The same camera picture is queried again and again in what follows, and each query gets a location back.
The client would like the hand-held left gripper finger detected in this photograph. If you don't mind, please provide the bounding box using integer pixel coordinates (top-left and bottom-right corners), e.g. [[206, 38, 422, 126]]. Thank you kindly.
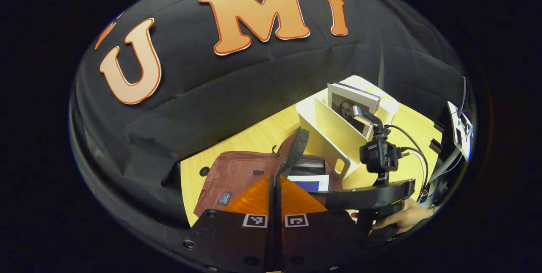
[[276, 175, 376, 273], [182, 175, 276, 273]]

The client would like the blue book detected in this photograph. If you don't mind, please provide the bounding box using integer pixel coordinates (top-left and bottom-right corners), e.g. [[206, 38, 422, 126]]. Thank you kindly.
[[287, 157, 331, 193]]

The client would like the dark red schoolbag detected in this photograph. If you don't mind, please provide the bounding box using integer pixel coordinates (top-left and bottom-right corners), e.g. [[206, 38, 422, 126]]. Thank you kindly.
[[194, 127, 343, 218]]

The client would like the white bookshelf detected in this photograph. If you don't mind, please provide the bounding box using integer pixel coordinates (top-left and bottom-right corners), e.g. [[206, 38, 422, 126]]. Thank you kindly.
[[296, 75, 400, 180]]

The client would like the white book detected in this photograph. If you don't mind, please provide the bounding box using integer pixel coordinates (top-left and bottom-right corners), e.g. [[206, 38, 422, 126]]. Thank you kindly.
[[327, 82, 381, 138]]

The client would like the white electronic device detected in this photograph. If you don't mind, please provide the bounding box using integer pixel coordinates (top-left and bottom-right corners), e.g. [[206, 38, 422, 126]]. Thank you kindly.
[[447, 101, 473, 161]]

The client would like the black backdrop cloth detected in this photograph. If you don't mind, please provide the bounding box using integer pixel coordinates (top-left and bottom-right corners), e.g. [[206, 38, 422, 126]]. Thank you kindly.
[[69, 0, 468, 261]]

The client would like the black cable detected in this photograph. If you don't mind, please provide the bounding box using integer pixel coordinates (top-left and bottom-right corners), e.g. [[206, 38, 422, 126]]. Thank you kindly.
[[386, 124, 429, 199]]

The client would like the white cable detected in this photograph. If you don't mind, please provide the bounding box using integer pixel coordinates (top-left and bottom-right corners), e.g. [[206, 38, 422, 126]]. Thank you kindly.
[[400, 149, 426, 191]]

